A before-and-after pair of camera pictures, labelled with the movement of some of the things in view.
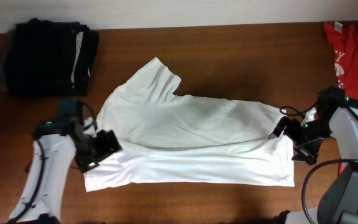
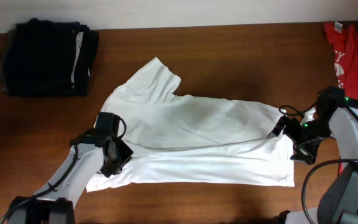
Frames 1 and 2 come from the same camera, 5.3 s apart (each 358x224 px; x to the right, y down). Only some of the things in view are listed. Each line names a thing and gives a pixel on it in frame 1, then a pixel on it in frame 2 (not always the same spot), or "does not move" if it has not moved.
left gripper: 96,149 → 117,157
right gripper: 289,131 does not move
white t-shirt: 166,139 does not move
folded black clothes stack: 46,58 does not move
